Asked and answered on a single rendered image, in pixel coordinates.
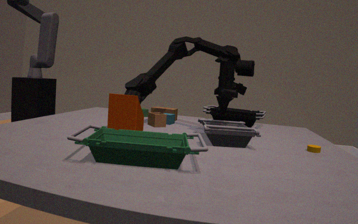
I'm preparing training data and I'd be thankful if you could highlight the short yellow cylinder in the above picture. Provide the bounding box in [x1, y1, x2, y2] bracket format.
[307, 145, 321, 153]

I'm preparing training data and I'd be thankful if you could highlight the green plastic tray with wire bars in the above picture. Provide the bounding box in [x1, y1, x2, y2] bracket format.
[67, 124, 208, 170]

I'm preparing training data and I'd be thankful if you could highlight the green rectangular block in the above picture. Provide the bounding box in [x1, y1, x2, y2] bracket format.
[141, 107, 149, 117]

